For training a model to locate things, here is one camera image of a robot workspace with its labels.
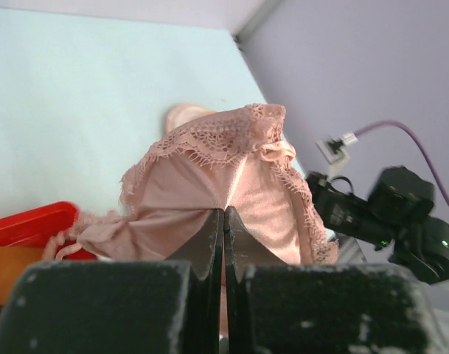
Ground pink lace bra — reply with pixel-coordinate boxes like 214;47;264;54
43;104;338;265

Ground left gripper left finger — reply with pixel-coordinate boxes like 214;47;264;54
0;209;224;353

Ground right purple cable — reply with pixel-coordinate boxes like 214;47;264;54
341;119;449;222

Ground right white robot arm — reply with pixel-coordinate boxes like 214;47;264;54
306;166;449;286

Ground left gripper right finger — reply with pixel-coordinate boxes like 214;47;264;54
224;207;449;353

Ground red plastic bin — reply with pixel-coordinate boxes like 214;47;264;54
0;201;96;260

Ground right aluminium frame post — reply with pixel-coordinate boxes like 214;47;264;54
233;0;282;44

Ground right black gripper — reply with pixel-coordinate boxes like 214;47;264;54
305;172;394;250

